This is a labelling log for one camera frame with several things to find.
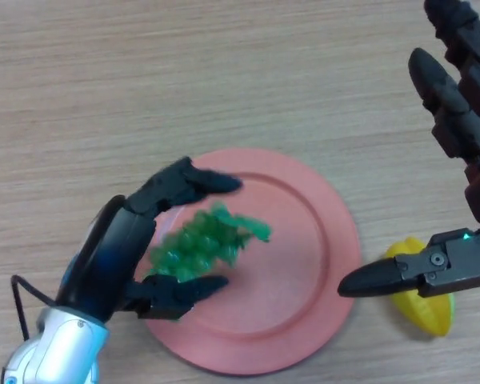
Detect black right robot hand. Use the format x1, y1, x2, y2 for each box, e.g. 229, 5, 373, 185
337, 0, 480, 298

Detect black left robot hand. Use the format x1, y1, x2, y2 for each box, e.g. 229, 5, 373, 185
54, 156, 244, 324

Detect green grape bunch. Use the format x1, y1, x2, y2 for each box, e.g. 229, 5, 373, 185
146, 201, 273, 282

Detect pink round plate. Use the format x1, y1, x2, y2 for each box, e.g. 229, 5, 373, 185
142, 148, 362, 375

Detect yellow starfruit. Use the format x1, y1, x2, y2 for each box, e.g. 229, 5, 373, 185
384, 237, 456, 337

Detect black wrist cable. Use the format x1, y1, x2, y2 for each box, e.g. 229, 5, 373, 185
10, 274, 58, 342

